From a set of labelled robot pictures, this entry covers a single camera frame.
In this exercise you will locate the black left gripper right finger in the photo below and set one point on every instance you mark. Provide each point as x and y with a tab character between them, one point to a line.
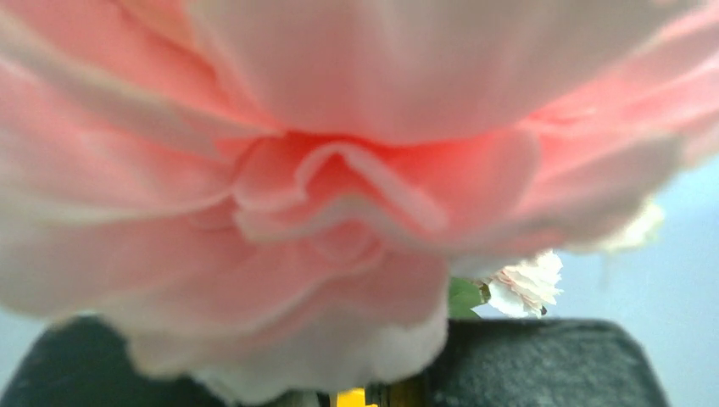
577	363

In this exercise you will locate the yellow vase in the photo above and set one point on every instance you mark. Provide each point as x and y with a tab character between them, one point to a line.
407	393

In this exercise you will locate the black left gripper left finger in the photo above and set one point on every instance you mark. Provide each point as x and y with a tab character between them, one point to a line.
84	364

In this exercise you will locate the pink rose bunch in vase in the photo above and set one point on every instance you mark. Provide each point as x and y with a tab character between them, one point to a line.
274	195

